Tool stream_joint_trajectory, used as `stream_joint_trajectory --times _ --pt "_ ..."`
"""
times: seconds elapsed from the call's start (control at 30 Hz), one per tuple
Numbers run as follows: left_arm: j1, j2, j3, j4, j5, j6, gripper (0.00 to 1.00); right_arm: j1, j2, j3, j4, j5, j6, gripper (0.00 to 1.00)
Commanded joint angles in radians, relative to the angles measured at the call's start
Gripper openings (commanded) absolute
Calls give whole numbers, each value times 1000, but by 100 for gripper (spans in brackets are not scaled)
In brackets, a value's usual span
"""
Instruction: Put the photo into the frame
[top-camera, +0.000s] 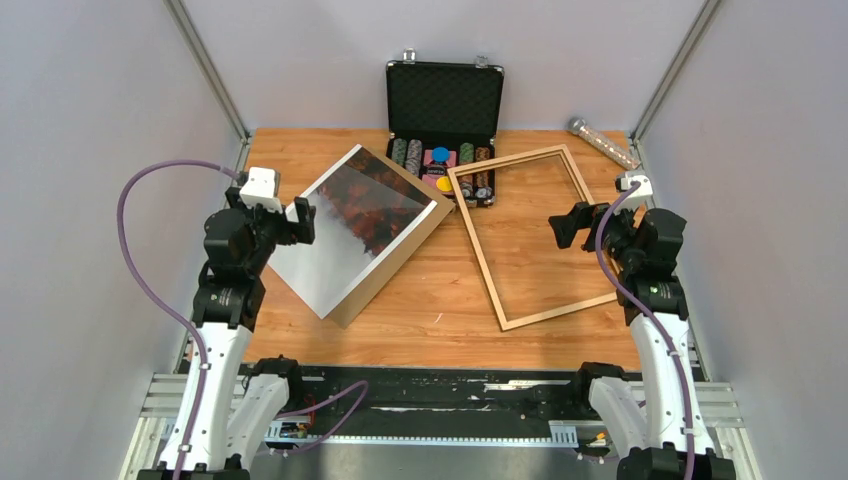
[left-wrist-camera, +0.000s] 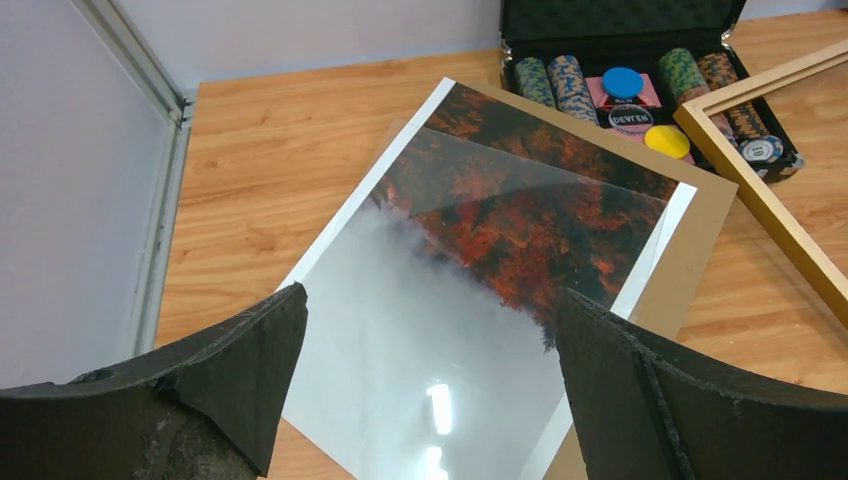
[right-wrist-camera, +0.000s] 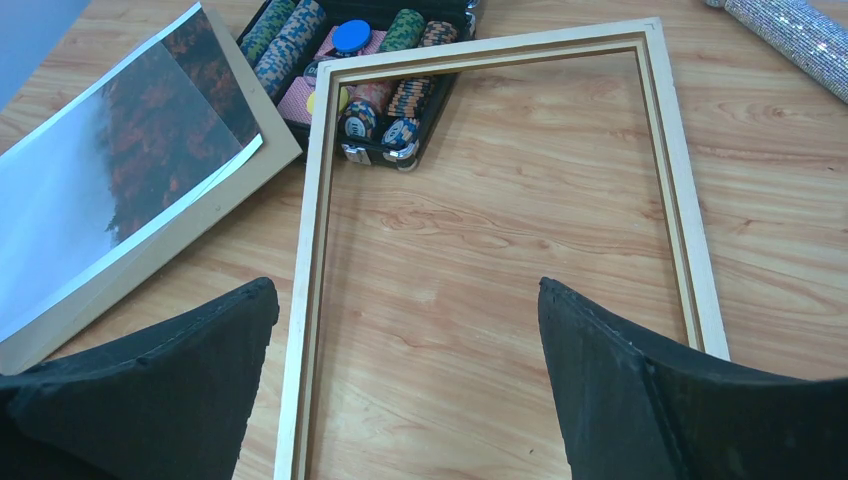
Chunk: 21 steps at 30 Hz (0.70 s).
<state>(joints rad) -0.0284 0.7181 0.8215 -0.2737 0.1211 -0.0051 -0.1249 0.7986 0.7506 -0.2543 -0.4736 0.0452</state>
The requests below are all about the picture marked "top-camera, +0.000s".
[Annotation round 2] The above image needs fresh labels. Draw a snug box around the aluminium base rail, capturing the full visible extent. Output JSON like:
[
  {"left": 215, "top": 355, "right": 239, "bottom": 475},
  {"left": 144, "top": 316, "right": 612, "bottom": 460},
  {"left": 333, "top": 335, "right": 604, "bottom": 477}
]
[{"left": 119, "top": 372, "right": 763, "bottom": 480}]

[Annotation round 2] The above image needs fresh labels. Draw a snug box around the black poker chip case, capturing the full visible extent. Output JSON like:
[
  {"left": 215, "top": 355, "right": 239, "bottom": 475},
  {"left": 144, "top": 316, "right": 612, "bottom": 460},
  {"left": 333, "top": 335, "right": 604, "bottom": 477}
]
[{"left": 385, "top": 48, "right": 505, "bottom": 207}]

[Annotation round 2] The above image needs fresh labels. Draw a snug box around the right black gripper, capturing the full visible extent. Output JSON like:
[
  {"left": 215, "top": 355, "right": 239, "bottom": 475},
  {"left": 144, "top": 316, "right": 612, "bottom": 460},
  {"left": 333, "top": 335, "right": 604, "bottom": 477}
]
[{"left": 547, "top": 195, "right": 640, "bottom": 269}]

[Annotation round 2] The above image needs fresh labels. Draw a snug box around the red forest photo print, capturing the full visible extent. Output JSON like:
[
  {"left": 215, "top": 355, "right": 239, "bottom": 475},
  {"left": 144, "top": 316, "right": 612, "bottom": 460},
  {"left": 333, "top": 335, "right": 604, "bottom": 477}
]
[{"left": 268, "top": 144, "right": 448, "bottom": 326}]

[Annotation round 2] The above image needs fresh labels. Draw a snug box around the blue round chip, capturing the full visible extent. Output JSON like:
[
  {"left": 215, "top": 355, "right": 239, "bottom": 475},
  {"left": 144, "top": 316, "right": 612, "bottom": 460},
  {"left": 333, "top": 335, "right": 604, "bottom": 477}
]
[{"left": 431, "top": 147, "right": 451, "bottom": 164}]

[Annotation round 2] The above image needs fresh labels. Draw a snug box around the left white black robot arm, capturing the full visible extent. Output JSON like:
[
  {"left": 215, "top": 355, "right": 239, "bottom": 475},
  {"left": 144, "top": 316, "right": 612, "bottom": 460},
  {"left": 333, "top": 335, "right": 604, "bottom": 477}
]
[{"left": 137, "top": 187, "right": 316, "bottom": 479}]

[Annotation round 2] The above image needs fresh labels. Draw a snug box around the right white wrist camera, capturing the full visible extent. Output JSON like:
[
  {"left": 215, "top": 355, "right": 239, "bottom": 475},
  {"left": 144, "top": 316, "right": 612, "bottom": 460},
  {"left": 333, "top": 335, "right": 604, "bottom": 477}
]
[{"left": 615, "top": 170, "right": 654, "bottom": 210}]

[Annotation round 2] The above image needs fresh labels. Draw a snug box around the light wooden picture frame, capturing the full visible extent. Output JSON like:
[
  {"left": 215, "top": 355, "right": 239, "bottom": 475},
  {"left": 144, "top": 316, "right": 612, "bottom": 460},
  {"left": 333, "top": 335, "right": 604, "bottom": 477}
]
[{"left": 447, "top": 144, "right": 617, "bottom": 331}]

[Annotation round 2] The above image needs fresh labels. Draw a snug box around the yellow round chip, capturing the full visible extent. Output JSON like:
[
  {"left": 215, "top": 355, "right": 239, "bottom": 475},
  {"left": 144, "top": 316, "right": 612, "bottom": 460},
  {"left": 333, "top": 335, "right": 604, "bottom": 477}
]
[{"left": 435, "top": 176, "right": 453, "bottom": 195}]

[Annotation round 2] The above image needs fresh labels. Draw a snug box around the brown cardboard backing board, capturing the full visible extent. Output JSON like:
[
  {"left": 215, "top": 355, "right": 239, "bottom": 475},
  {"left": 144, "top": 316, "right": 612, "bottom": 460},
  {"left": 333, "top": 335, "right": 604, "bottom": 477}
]
[{"left": 318, "top": 145, "right": 455, "bottom": 328}]

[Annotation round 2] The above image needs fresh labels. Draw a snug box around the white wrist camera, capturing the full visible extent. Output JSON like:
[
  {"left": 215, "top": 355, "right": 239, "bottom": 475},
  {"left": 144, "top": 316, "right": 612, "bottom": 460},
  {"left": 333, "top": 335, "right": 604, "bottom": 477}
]
[
  {"left": 239, "top": 167, "right": 283, "bottom": 213},
  {"left": 615, "top": 170, "right": 654, "bottom": 210}
]

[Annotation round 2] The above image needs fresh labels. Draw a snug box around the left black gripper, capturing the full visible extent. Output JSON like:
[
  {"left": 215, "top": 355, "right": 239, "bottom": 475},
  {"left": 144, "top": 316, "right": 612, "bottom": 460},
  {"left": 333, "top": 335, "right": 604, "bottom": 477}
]
[{"left": 225, "top": 187, "right": 314, "bottom": 275}]

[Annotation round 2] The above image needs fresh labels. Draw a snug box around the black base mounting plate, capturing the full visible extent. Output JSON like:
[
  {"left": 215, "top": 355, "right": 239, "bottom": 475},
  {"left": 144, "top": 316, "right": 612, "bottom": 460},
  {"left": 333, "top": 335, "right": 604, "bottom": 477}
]
[{"left": 178, "top": 360, "right": 664, "bottom": 442}]

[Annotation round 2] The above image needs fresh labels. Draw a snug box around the silver glitter tube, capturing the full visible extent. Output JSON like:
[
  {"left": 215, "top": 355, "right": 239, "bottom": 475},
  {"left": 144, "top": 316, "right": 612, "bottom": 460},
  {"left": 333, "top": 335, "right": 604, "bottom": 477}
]
[{"left": 566, "top": 116, "right": 641, "bottom": 170}]

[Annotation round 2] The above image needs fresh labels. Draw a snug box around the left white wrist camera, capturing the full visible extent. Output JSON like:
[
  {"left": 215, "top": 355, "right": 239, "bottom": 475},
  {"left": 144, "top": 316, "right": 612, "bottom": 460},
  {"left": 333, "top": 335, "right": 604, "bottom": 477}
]
[{"left": 239, "top": 167, "right": 283, "bottom": 213}]

